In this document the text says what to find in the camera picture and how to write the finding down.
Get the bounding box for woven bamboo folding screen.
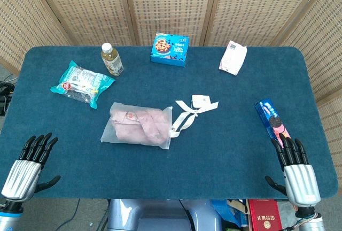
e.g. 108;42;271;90
0;0;342;231

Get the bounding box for pink clothes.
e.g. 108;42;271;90
110;107;172;146

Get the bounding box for translucent zip plastic bag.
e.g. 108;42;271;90
100;102;174;150

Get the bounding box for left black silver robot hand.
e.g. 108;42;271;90
1;132;61;203

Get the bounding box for green snack packet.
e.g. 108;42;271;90
50;60;116;110

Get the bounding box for black floor cables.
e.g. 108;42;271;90
0;74;15;117

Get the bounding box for blue sandwich cookie box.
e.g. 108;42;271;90
254;98;292;146

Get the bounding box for red book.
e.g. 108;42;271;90
248;198;283;231

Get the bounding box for white pink tissue packet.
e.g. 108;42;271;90
218;40;248;76

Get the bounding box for yellow tea bottle white cap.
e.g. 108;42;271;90
100;42;124;77

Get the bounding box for blue-grey robot torso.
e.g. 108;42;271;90
106;198;222;231

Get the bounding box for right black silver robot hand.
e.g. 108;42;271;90
265;133;321;207

